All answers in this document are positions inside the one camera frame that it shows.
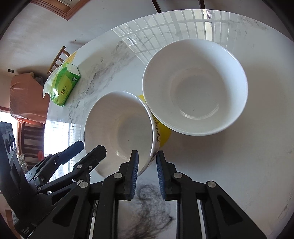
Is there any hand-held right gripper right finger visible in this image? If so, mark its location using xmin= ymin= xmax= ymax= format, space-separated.
xmin=156 ymin=150 xmax=268 ymax=239

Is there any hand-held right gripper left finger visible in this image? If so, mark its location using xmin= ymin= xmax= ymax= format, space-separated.
xmin=30 ymin=149 xmax=139 ymax=239

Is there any large pink bowl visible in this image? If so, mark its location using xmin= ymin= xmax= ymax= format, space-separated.
xmin=142 ymin=39 xmax=249 ymax=136

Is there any dark wooden chair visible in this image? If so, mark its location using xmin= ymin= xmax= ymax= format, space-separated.
xmin=17 ymin=122 xmax=46 ymax=161
xmin=152 ymin=0 xmax=205 ymax=13

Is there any green tissue pack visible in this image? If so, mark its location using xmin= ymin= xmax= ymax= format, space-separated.
xmin=42 ymin=63 xmax=81 ymax=107

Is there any wooden framed barred window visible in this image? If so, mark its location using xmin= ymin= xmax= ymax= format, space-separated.
xmin=31 ymin=0 xmax=92 ymax=21

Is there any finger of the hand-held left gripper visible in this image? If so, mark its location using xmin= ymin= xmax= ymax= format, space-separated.
xmin=35 ymin=145 xmax=107 ymax=196
xmin=24 ymin=141 xmax=85 ymax=182

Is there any light wooden chair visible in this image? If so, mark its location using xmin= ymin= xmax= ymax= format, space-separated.
xmin=47 ymin=46 xmax=71 ymax=74

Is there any white printed bowl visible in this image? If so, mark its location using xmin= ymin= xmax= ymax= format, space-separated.
xmin=84 ymin=91 xmax=173 ymax=177

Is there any orange cloth cover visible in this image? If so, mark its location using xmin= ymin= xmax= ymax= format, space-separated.
xmin=9 ymin=73 xmax=47 ymax=124

